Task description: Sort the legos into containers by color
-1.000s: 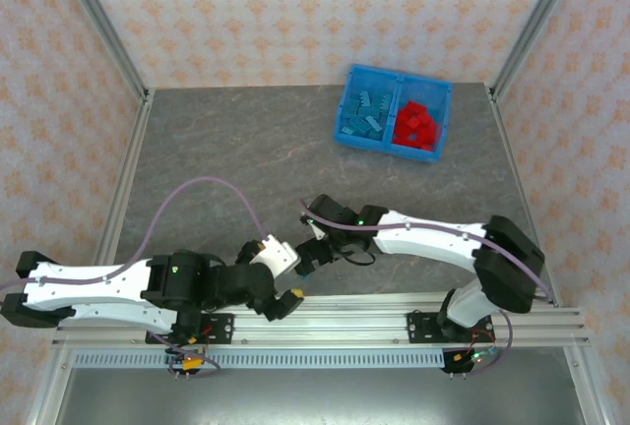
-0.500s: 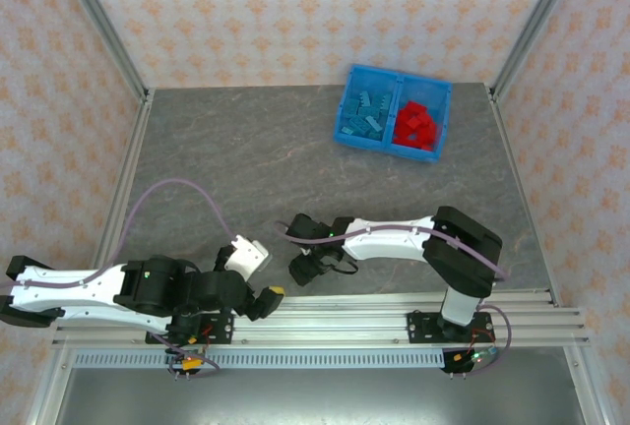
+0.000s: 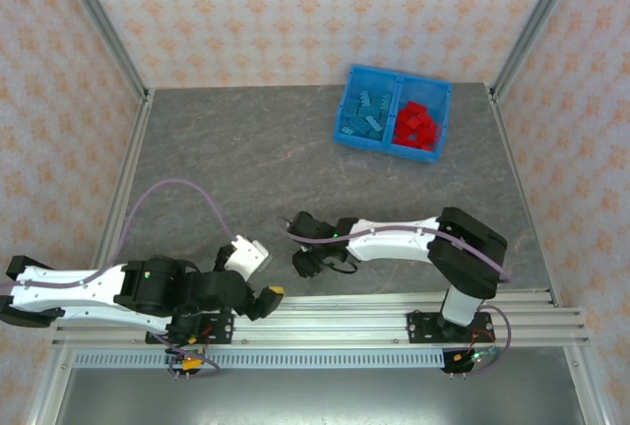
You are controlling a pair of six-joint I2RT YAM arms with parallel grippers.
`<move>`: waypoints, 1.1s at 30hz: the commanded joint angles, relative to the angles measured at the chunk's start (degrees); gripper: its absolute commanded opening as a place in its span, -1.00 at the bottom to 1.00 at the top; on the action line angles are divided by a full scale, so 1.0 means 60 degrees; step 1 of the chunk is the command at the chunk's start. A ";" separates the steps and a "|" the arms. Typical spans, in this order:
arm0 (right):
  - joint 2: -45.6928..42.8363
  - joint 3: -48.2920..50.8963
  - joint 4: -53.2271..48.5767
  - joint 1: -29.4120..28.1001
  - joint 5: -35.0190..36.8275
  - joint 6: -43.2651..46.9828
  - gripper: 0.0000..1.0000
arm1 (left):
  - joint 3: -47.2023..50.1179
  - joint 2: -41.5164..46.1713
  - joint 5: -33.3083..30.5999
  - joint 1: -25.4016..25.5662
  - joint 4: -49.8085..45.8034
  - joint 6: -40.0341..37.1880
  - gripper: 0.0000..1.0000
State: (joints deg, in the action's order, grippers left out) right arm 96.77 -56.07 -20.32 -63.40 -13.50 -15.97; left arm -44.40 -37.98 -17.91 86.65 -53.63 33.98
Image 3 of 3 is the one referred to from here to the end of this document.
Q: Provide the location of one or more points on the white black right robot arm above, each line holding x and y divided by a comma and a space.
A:
394, 243

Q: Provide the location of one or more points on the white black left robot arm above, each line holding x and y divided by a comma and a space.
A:
74, 280

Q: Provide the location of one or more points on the small controller board with connector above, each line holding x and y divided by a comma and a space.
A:
188, 360
467, 358

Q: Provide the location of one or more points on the blue two-compartment bin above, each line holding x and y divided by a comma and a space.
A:
364, 143

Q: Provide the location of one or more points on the grey metal lower panel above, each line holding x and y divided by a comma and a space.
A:
295, 400

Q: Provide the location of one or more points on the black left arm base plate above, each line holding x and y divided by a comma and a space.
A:
221, 329

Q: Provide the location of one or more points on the aluminium frame rail with slots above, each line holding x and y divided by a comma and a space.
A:
344, 326

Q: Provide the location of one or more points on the aluminium table side rail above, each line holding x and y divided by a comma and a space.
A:
524, 199
119, 199

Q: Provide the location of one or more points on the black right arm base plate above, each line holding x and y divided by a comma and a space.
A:
421, 329

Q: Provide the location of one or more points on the aluminium frame post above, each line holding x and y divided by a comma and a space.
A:
535, 26
104, 26

